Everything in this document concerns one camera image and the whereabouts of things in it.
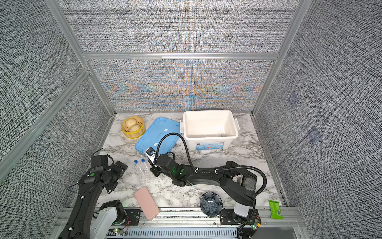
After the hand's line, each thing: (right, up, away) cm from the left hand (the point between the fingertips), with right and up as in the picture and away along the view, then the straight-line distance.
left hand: (123, 171), depth 82 cm
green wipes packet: (+80, -17, -7) cm, 82 cm away
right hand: (+16, +8, -4) cm, 18 cm away
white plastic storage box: (+50, +22, +25) cm, 61 cm away
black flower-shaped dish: (+47, -15, -6) cm, 50 cm away
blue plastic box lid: (+15, +25, +28) cm, 41 cm away
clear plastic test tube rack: (+13, -5, +3) cm, 15 cm away
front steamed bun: (-2, +24, +21) cm, 32 cm away
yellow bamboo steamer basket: (-9, +22, +24) cm, 34 cm away
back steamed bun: (-7, +28, +24) cm, 38 cm away
